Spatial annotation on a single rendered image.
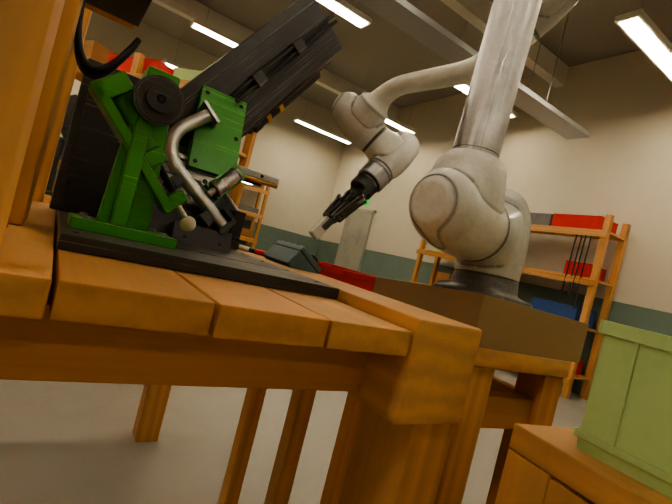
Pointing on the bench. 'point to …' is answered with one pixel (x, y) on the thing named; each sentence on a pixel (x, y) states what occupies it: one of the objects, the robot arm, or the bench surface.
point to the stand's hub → (158, 100)
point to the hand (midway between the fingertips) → (321, 228)
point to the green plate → (231, 125)
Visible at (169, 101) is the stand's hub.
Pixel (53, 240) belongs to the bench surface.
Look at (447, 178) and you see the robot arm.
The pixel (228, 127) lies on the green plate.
